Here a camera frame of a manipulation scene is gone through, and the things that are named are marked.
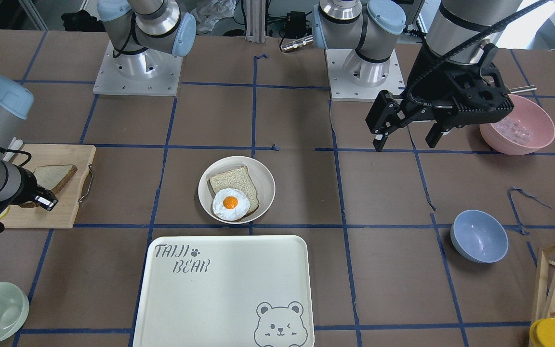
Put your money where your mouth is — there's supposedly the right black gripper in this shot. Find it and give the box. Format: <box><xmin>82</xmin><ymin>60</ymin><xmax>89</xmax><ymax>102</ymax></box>
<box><xmin>0</xmin><ymin>164</ymin><xmax>59</xmax><ymax>233</ymax></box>

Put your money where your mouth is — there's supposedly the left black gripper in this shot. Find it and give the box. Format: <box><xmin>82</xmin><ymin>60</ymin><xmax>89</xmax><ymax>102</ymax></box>
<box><xmin>365</xmin><ymin>42</ymin><xmax>515</xmax><ymax>152</ymax></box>

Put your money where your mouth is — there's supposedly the bread slice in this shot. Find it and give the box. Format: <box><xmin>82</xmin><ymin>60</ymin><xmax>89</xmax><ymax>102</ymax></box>
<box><xmin>19</xmin><ymin>164</ymin><xmax>78</xmax><ymax>208</ymax></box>
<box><xmin>209</xmin><ymin>165</ymin><xmax>260</xmax><ymax>217</ymax></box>

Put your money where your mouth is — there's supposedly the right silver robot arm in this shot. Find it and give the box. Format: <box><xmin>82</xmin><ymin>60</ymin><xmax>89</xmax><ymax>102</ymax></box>
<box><xmin>0</xmin><ymin>0</ymin><xmax>197</xmax><ymax>233</ymax></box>

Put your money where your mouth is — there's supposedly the bread slice on plate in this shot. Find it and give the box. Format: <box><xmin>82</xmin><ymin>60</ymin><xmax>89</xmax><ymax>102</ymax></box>
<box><xmin>209</xmin><ymin>165</ymin><xmax>260</xmax><ymax>217</ymax></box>

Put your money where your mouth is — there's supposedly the cream round plate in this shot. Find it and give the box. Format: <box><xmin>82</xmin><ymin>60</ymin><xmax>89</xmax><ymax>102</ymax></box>
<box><xmin>198</xmin><ymin>156</ymin><xmax>276</xmax><ymax>224</ymax></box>

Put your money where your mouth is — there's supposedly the wooden cutting board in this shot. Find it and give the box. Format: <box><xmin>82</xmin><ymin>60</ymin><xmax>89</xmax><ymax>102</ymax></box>
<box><xmin>0</xmin><ymin>143</ymin><xmax>96</xmax><ymax>229</ymax></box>

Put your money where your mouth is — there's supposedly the white plastic spoon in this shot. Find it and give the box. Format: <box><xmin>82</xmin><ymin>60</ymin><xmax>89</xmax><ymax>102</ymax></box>
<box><xmin>2</xmin><ymin>137</ymin><xmax>24</xmax><ymax>161</ymax></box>

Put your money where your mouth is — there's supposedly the pink bowl with ice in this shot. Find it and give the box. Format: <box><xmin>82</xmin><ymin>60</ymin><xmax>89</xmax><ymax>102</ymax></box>
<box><xmin>479</xmin><ymin>94</ymin><xmax>555</xmax><ymax>155</ymax></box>

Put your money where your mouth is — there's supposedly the blue bowl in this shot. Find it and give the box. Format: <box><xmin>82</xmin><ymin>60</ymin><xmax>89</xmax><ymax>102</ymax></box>
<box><xmin>450</xmin><ymin>210</ymin><xmax>509</xmax><ymax>264</ymax></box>

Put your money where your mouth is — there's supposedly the metal scoop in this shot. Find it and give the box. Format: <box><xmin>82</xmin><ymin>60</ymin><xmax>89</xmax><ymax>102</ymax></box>
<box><xmin>509</xmin><ymin>85</ymin><xmax>538</xmax><ymax>94</ymax></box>

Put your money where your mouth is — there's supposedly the cream bear tray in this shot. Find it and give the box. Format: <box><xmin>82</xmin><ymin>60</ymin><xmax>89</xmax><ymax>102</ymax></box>
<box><xmin>132</xmin><ymin>235</ymin><xmax>315</xmax><ymax>347</ymax></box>

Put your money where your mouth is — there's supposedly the fried egg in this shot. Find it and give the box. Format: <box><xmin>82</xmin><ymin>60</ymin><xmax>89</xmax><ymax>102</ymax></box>
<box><xmin>211</xmin><ymin>187</ymin><xmax>251</xmax><ymax>222</ymax></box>

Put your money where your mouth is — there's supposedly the yellow mug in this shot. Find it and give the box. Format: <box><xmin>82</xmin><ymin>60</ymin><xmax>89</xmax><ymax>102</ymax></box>
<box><xmin>529</xmin><ymin>318</ymin><xmax>555</xmax><ymax>347</ymax></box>

